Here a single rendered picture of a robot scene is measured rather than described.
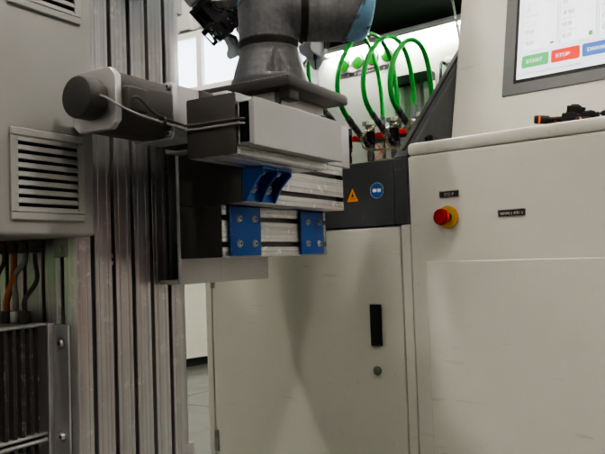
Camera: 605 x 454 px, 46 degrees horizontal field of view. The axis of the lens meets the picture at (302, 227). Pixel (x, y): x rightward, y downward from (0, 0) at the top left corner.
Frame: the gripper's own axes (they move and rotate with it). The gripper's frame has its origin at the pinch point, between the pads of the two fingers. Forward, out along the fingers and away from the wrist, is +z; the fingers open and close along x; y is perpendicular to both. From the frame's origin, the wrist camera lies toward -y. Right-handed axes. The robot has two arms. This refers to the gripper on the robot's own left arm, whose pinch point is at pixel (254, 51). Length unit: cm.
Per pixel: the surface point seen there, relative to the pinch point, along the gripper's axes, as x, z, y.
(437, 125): 38, 42, 7
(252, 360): -22, 60, 59
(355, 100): -14, 37, -35
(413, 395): 26, 78, 62
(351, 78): -13, 31, -41
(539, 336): 58, 77, 52
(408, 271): 32, 58, 43
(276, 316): -10, 54, 51
